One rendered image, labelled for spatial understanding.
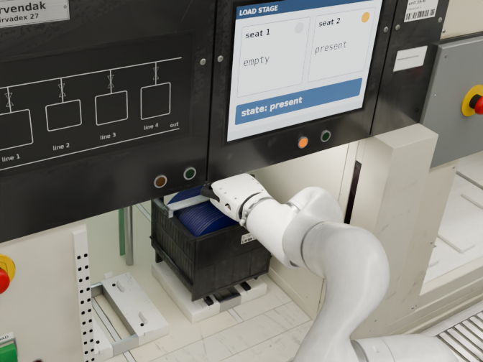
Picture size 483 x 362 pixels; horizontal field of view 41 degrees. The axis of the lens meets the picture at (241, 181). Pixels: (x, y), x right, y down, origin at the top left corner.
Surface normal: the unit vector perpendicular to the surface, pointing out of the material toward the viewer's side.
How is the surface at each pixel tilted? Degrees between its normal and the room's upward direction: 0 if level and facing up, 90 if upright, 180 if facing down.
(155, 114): 90
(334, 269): 65
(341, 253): 52
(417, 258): 90
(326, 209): 36
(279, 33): 90
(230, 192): 7
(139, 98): 90
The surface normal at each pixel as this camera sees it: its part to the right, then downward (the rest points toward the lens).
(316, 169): -0.83, 0.25
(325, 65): 0.55, 0.48
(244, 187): 0.10, -0.85
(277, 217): -0.21, -0.70
